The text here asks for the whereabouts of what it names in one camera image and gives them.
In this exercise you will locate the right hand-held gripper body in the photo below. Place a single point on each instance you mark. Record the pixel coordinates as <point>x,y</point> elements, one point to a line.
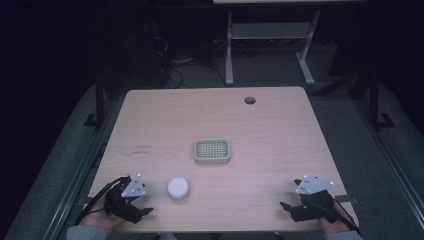
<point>316,200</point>

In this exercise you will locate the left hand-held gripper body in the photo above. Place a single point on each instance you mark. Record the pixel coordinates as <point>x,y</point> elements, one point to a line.
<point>117,200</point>

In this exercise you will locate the white round soap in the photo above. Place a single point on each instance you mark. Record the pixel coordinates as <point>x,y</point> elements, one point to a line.
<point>178,188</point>

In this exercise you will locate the white mesh basket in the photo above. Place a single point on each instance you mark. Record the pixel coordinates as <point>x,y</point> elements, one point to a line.
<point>212,150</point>

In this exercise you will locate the person's left hand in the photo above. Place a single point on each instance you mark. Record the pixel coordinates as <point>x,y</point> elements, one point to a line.
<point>97,216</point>

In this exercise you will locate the person's right hand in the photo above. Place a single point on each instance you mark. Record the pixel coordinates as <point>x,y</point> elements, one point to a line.
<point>333,224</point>

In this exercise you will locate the black metal stand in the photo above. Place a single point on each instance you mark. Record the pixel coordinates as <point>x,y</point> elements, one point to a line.
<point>98,103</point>
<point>375,100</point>

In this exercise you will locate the metal floor rail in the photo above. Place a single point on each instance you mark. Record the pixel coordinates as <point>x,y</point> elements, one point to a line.
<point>390,160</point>
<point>78,173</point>

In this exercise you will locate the white metal desk frame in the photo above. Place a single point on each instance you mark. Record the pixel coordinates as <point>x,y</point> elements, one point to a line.
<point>270,30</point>

